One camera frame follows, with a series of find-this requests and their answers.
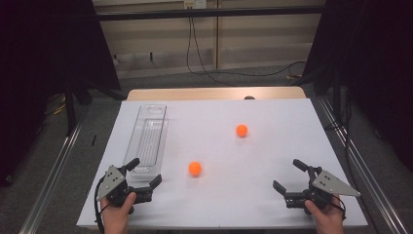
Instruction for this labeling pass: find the black horizontal bar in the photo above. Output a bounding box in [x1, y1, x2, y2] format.
[95, 5, 325, 22]

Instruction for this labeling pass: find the person's right hand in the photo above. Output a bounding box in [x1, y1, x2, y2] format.
[304, 195, 346, 234]

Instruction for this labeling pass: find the metal floor rail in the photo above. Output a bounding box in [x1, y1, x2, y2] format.
[19, 120, 84, 234]
[317, 97, 409, 234]

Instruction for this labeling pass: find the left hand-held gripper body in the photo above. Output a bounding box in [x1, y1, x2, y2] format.
[95, 165, 154, 207]

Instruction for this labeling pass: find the black hanging cable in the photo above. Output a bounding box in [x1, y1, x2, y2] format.
[186, 18, 237, 88]

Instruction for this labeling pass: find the black curtain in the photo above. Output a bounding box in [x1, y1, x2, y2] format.
[0, 0, 122, 188]
[303, 0, 413, 174]

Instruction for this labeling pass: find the thin black right gripper cable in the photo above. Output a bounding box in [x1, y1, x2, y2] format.
[334, 194, 348, 220]

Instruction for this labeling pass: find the clear plastic tray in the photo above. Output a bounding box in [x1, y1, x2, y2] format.
[123, 103, 170, 183]

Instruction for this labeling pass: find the yellow cable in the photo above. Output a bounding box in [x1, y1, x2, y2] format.
[48, 95, 68, 117]

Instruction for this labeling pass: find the wooden table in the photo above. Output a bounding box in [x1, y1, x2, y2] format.
[126, 86, 308, 101]

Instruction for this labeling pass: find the long black floor cable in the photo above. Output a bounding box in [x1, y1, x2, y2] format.
[189, 18, 308, 78]

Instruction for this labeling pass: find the white table board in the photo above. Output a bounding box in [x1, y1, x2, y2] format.
[76, 97, 369, 230]

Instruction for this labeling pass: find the person's left hand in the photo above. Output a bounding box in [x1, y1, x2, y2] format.
[100, 192, 137, 234]

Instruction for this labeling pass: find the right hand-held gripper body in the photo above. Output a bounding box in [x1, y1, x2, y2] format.
[282, 165, 361, 210]

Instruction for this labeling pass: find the white wall socket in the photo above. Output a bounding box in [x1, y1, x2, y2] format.
[183, 0, 207, 10]

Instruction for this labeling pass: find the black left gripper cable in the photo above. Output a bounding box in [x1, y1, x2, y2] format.
[94, 175, 108, 234]

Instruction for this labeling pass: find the black metal stand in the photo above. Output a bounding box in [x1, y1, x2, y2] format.
[62, 76, 80, 137]

